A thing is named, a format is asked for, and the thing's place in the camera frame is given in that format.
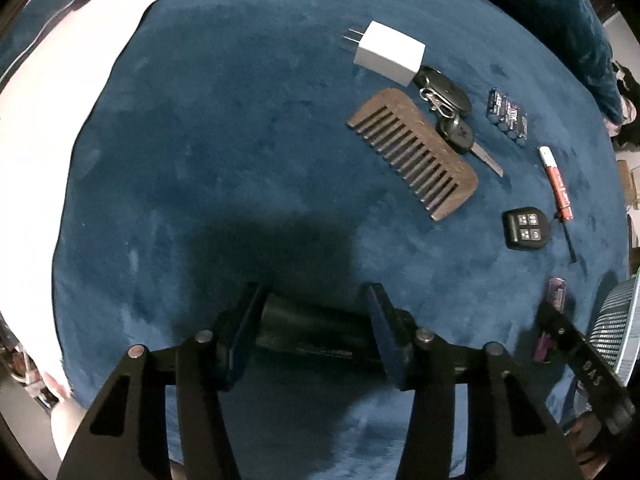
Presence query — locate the black remote key fob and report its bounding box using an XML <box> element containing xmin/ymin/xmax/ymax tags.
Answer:
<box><xmin>501</xmin><ymin>207</ymin><xmax>551</xmax><ymax>252</ymax></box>

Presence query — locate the black cylindrical tube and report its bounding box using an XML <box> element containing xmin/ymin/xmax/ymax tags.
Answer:
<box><xmin>256</xmin><ymin>294</ymin><xmax>385</xmax><ymax>376</ymax></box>

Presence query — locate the pack of blue batteries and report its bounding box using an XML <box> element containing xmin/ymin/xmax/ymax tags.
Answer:
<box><xmin>486</xmin><ymin>88</ymin><xmax>529</xmax><ymax>146</ymax></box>

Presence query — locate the red and white lighter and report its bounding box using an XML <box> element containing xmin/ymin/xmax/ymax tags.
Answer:
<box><xmin>537</xmin><ymin>145</ymin><xmax>574</xmax><ymax>223</ymax></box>

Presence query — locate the purple lighter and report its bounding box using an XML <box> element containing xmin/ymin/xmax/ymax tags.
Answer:
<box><xmin>532</xmin><ymin>276</ymin><xmax>568</xmax><ymax>364</ymax></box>

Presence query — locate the dark blue plush blanket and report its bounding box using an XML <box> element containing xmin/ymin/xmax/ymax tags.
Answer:
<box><xmin>488</xmin><ymin>0</ymin><xmax>624</xmax><ymax>126</ymax></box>

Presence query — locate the black car key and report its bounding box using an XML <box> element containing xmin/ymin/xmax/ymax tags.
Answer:
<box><xmin>437</xmin><ymin>115</ymin><xmax>504</xmax><ymax>178</ymax></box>

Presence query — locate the blue plush table cover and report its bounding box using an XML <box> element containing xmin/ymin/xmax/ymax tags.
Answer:
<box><xmin>53</xmin><ymin>0</ymin><xmax>627</xmax><ymax>422</ymax></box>

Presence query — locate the light blue mesh basket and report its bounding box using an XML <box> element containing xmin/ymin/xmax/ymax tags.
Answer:
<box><xmin>589</xmin><ymin>273</ymin><xmax>639</xmax><ymax>386</ymax></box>

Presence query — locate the black oval key fob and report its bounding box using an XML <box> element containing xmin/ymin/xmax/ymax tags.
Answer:
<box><xmin>412</xmin><ymin>65</ymin><xmax>472</xmax><ymax>118</ymax></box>

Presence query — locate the brown wooden comb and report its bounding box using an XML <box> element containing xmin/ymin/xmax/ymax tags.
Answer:
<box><xmin>347</xmin><ymin>88</ymin><xmax>478</xmax><ymax>221</ymax></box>

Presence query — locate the white wall charger plug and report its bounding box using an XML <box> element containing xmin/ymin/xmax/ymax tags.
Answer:
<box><xmin>343</xmin><ymin>21</ymin><xmax>426</xmax><ymax>87</ymax></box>

